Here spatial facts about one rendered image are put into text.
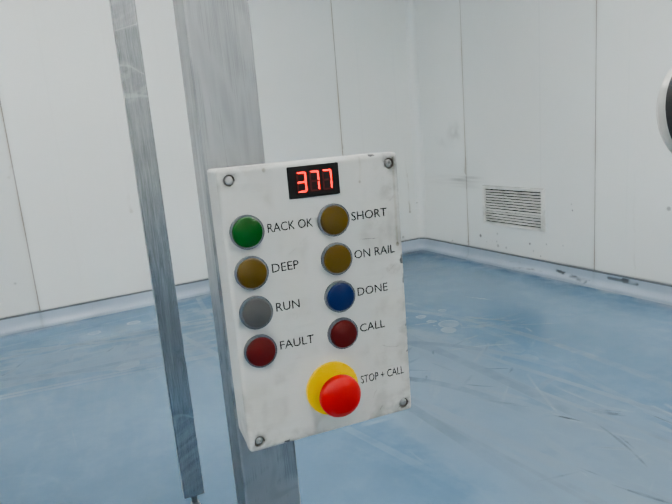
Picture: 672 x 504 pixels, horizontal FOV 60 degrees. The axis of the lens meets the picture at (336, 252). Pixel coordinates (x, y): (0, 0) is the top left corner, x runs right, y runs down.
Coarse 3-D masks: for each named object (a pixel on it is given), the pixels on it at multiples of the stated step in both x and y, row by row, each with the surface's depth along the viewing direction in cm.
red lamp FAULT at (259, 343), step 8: (256, 344) 52; (264, 344) 52; (272, 344) 52; (248, 352) 52; (256, 352) 52; (264, 352) 52; (272, 352) 52; (248, 360) 52; (256, 360) 52; (264, 360) 52
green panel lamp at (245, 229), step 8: (240, 224) 49; (248, 224) 50; (256, 224) 50; (232, 232) 49; (240, 232) 49; (248, 232) 50; (256, 232) 50; (240, 240) 50; (248, 240) 50; (256, 240) 50
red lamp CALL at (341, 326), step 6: (336, 324) 54; (342, 324) 55; (348, 324) 55; (336, 330) 54; (342, 330) 55; (348, 330) 55; (354, 330) 55; (330, 336) 55; (336, 336) 54; (342, 336) 55; (348, 336) 55; (354, 336) 55; (336, 342) 55; (342, 342) 55; (348, 342) 55
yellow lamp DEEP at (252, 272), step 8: (240, 264) 50; (248, 264) 50; (256, 264) 50; (264, 264) 51; (240, 272) 50; (248, 272) 50; (256, 272) 50; (264, 272) 51; (240, 280) 50; (248, 280) 50; (256, 280) 51; (264, 280) 51
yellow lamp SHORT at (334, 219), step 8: (328, 208) 52; (336, 208) 52; (328, 216) 52; (336, 216) 52; (344, 216) 53; (328, 224) 52; (336, 224) 53; (344, 224) 53; (328, 232) 53; (336, 232) 53
